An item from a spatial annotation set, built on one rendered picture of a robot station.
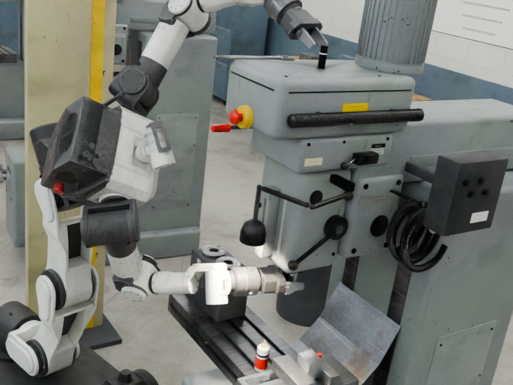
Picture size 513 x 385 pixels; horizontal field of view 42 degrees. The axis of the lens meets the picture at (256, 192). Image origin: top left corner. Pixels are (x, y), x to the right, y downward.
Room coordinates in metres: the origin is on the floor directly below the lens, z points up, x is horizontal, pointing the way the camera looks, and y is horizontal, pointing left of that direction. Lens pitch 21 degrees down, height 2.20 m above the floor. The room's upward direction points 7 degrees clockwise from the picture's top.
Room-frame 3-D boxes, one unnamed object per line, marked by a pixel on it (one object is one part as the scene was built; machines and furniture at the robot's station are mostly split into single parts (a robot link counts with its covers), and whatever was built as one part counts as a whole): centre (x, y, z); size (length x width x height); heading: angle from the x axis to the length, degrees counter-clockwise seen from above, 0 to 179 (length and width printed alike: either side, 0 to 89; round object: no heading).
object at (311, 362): (1.71, -0.22, 1.03); 0.06 x 0.05 x 0.06; 34
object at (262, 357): (1.82, -0.08, 0.97); 0.04 x 0.04 x 0.11
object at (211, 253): (2.18, 0.10, 1.02); 0.22 x 0.12 x 0.20; 37
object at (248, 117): (1.71, 0.06, 1.76); 0.06 x 0.02 x 0.06; 35
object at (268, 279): (1.81, -0.05, 1.24); 0.13 x 0.12 x 0.10; 21
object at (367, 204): (1.95, -0.29, 1.47); 0.24 x 0.19 x 0.26; 35
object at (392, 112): (1.74, -0.24, 1.79); 0.45 x 0.04 x 0.04; 125
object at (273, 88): (1.85, -0.14, 1.81); 0.47 x 0.26 x 0.16; 125
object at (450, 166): (1.74, -0.57, 1.62); 0.20 x 0.09 x 0.21; 125
